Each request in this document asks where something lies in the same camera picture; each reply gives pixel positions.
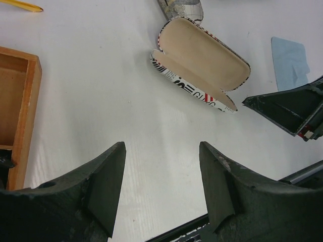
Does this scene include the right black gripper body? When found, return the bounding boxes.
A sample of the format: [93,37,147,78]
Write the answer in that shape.
[297,102,322,141]

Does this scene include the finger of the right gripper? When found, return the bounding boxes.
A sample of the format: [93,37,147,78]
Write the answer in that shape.
[243,77,322,136]

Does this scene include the flag print glasses case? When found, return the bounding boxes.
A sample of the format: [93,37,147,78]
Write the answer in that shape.
[150,17,251,113]

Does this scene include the map print glasses case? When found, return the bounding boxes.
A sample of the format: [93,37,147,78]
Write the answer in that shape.
[157,0,204,25]

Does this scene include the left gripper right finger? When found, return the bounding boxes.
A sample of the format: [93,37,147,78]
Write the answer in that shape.
[199,142,322,241]

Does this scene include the orange sunglasses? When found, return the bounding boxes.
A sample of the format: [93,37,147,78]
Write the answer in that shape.
[1,0,43,13]

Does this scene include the orange compartment tray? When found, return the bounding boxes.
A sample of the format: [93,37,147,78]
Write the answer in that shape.
[1,47,42,191]

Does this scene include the black sunglasses in tray middle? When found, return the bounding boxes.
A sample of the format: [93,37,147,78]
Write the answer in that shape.
[0,149,15,190]

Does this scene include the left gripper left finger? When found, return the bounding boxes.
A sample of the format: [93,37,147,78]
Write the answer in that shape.
[1,142,126,241]

